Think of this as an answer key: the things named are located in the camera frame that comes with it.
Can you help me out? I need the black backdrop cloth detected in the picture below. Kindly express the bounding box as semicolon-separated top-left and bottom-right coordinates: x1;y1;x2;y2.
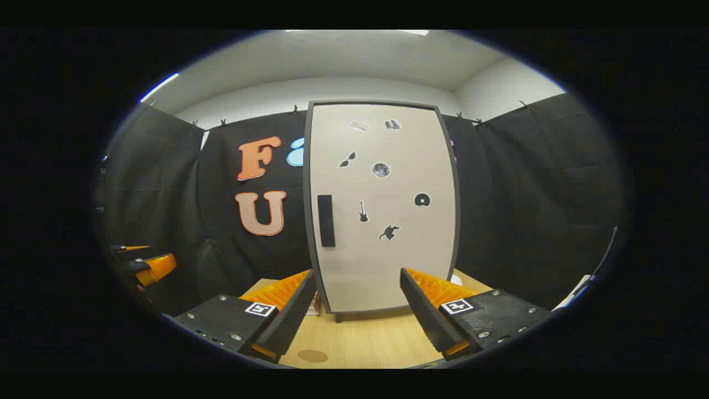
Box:
94;91;626;316

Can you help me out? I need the ceiling light strip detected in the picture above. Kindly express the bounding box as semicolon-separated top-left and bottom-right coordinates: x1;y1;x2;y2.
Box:
138;72;181;104

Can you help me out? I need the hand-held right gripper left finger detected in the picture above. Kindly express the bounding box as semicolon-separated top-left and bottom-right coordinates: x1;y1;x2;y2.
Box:
176;269;319;364

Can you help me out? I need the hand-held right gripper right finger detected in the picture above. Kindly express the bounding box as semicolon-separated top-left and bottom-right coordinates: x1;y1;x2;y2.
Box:
400;268;552;361

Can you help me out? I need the black door handle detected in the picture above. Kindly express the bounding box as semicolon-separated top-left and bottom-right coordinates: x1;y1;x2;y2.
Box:
317;195;336;248

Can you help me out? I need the grey cabinet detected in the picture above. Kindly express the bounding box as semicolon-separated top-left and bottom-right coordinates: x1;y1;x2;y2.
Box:
302;100;462;324

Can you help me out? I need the black and white cable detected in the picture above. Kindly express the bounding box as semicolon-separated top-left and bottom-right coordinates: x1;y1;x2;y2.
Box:
554;224;620;311

